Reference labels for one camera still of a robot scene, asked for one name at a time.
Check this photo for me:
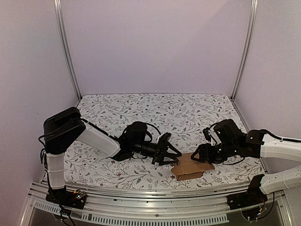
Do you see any left aluminium corner post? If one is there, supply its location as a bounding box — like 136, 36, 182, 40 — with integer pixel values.
54, 0, 82, 101

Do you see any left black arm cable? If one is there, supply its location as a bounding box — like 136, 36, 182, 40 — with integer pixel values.
141, 123, 163, 142

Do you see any brown cardboard box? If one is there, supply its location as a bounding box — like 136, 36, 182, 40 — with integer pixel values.
171, 153, 215, 181

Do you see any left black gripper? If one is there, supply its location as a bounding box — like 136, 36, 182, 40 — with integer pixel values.
132, 138, 182, 166

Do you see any floral patterned table mat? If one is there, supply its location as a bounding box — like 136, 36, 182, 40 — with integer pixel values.
64, 94, 264, 190

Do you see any aluminium front rail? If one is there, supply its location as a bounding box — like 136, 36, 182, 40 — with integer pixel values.
27, 181, 285, 215

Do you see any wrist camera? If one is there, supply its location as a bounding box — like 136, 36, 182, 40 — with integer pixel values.
203, 127, 217, 145
156, 132, 171, 151

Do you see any perforated metal strip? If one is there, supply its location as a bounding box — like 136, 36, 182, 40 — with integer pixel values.
32, 200, 230, 224

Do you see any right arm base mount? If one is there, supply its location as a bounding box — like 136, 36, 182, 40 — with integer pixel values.
226, 174, 268, 210

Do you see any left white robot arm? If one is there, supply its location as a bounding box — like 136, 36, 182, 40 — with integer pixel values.
38, 107, 182, 204

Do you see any right aluminium corner post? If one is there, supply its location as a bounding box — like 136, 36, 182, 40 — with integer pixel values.
230, 0, 258, 102

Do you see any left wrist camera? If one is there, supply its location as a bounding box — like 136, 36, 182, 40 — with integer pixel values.
156, 132, 171, 151

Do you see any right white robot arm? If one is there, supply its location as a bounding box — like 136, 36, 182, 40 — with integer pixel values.
190, 119, 301, 205

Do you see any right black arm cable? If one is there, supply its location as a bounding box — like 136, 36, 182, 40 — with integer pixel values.
263, 129, 301, 143

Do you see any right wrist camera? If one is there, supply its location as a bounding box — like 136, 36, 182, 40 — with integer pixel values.
203, 127, 217, 145

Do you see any aluminium corner post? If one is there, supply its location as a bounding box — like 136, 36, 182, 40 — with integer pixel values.
54, 0, 82, 101
230, 0, 258, 102

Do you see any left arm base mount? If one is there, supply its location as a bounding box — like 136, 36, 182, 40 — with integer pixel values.
46, 187, 87, 210

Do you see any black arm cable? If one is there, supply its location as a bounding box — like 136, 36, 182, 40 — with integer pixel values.
141, 123, 163, 142
263, 129, 301, 143

